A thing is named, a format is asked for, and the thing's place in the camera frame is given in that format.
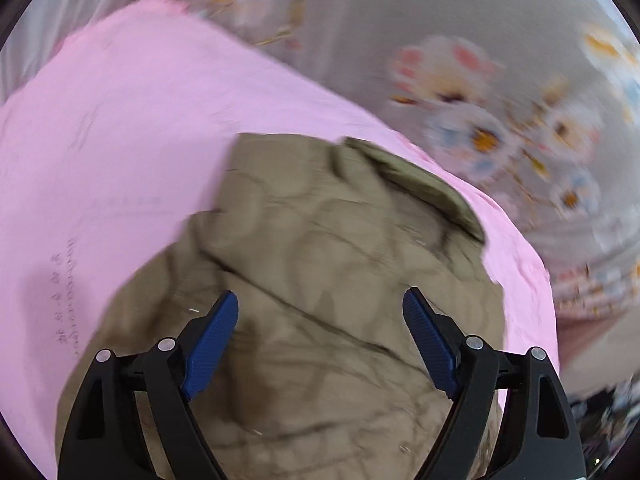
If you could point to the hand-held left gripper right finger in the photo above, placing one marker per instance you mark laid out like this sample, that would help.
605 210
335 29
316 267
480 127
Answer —
430 345

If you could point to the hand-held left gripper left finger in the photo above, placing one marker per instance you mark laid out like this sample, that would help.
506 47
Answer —
212 340

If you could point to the khaki padded jacket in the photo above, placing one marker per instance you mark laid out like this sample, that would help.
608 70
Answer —
320 260

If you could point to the pink blanket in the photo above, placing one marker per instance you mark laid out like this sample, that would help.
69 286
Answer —
125 135

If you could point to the grey floral bed quilt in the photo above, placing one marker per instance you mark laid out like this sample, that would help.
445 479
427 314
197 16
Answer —
350 35

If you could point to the white curtain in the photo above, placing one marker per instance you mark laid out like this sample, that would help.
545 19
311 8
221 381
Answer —
30 60

